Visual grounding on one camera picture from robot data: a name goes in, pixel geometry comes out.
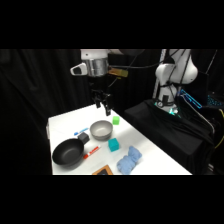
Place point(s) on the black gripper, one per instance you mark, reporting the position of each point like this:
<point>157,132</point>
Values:
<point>100,85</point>

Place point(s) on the teal blue cube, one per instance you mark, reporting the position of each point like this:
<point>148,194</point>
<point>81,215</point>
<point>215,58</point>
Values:
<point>113,145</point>

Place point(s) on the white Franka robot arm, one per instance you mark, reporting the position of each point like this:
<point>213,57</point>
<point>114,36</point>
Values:
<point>173,71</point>

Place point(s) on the grey metal bowl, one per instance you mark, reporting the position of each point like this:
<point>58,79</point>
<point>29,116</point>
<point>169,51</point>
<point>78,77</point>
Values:
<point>101,130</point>

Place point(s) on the green cup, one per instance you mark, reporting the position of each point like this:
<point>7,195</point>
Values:
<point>116,120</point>

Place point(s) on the red marker pen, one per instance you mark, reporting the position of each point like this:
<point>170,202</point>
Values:
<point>91,152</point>

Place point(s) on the black frying pan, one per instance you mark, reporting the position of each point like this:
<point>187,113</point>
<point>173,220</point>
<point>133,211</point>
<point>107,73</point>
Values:
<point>68,153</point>

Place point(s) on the light blue crumpled cloth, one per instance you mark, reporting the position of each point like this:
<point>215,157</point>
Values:
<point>129,161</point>

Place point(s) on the small green light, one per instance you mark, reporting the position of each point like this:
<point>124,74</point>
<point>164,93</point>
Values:
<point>172,112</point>

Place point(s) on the black cloth covered stand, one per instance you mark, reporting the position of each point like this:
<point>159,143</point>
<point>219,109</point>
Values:
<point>166,133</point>

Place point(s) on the black curtain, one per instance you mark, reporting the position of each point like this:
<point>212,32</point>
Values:
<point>33,86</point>

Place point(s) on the blue lit keyboard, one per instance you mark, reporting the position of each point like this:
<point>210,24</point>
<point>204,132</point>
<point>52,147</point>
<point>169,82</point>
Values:
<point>216,100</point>

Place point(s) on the gold wrist camera mount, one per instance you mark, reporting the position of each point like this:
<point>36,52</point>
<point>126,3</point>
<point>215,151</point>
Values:
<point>118,72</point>

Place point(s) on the blue glowing frame device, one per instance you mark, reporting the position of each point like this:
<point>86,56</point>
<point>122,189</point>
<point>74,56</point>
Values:
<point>191,99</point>

